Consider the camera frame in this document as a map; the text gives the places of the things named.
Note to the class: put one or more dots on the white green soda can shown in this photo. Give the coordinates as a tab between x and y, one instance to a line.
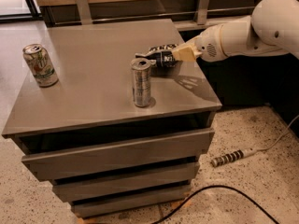
40	65

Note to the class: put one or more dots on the right metal bracket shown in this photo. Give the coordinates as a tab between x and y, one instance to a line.
201	12

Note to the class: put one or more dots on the grey drawer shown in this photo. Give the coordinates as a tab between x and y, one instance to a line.
113	156
127	202
114	184

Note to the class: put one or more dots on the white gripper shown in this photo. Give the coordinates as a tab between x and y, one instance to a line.
208	47

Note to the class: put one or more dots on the left metal bracket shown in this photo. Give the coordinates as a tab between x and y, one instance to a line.
84	12

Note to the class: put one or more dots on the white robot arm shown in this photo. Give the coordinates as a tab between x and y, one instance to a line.
271	30

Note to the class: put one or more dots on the middle grey drawer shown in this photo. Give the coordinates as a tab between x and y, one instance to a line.
114	184

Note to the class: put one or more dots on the top grey drawer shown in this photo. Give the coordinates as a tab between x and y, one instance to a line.
113	156

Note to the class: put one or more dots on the wooden wall shelf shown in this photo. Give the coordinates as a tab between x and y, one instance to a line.
181	12

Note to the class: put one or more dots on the white power strip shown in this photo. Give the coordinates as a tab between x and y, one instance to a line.
247	152

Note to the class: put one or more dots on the silver redbull can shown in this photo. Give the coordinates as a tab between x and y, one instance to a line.
140	71

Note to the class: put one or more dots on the blue chip bag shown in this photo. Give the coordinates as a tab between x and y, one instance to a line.
160	56

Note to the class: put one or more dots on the bottom grey drawer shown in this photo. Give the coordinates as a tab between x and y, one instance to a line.
127	202

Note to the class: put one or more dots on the metal bracket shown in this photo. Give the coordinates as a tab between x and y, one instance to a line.
201	12
84	12

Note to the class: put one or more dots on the grey drawer cabinet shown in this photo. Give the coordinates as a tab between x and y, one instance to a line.
92	102

